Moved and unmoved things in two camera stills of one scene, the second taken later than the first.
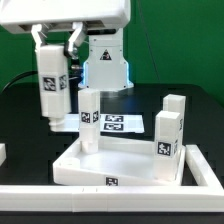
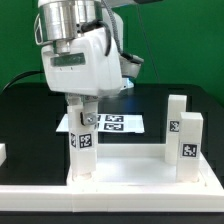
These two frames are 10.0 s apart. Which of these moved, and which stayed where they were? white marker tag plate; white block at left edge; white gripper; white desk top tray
Moved: white gripper; white desk top tray
Stayed: white block at left edge; white marker tag plate
